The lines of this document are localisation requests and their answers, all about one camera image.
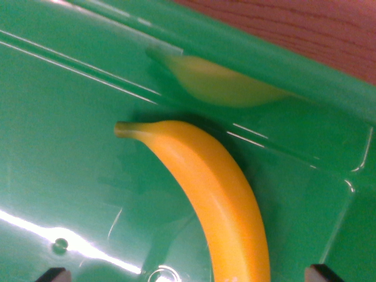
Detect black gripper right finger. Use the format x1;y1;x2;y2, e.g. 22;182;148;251
304;264;344;282

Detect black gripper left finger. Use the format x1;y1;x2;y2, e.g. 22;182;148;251
35;267;72;282

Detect yellow plastic banana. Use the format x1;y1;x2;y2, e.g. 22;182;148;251
113;119;271;282

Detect green plastic bin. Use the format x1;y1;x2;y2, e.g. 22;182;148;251
0;0;376;282

